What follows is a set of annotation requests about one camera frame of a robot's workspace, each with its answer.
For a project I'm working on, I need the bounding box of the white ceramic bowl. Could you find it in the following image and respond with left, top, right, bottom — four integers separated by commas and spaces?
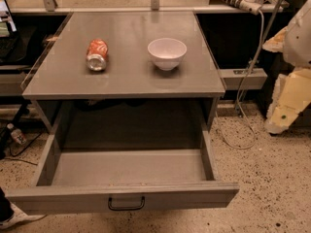
148, 38, 188, 71

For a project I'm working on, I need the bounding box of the small plastic bottle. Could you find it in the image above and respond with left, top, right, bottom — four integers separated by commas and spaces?
7, 123, 27, 145

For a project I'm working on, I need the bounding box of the grey drawer cabinet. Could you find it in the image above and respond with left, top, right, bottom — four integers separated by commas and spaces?
23, 12, 225, 104

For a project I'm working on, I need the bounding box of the grey top drawer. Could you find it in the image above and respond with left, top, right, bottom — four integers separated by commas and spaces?
7, 100, 239, 215

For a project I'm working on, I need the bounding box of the black floor cable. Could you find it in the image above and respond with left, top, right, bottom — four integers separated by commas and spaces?
3, 131, 43, 167

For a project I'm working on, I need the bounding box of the black top drawer handle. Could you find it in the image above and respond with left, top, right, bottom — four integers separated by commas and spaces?
108, 196, 145, 212

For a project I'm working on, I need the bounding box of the grey metal bracket beam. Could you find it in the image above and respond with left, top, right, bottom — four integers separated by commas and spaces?
220, 68, 267, 90

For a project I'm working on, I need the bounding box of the white sneaker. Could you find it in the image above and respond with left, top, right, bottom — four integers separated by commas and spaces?
0, 204, 45, 229

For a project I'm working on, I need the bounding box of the grey hanging cable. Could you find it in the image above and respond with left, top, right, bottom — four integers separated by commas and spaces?
216, 9, 266, 150

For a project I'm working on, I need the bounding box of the orange soda can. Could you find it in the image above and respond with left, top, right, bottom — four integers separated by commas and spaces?
86, 39, 108, 71

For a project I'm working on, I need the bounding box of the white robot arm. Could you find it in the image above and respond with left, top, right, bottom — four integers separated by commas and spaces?
262, 0, 311, 134

